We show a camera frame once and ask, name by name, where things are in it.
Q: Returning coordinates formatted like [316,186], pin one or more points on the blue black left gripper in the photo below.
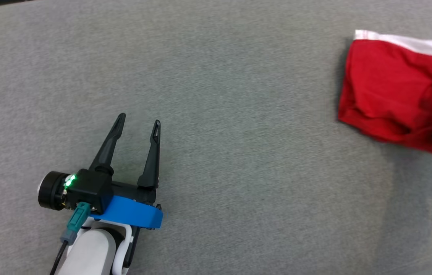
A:
[131,214]

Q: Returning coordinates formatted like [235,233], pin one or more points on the red shorts white trim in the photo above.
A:
[384,84]

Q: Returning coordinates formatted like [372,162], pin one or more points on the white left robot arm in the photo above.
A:
[89,252]

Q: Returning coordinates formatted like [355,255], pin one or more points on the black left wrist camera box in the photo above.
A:
[89,189]

